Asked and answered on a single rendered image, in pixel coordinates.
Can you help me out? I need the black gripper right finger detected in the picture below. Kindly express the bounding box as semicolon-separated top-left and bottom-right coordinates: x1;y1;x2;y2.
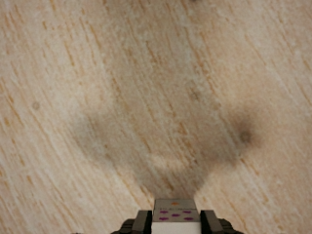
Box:
200;210;245;234

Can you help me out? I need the white domino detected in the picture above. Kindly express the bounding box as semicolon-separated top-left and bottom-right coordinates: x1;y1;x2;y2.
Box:
151;199;201;234

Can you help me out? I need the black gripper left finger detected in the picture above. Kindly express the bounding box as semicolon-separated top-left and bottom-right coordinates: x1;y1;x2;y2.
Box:
110;210;152;234

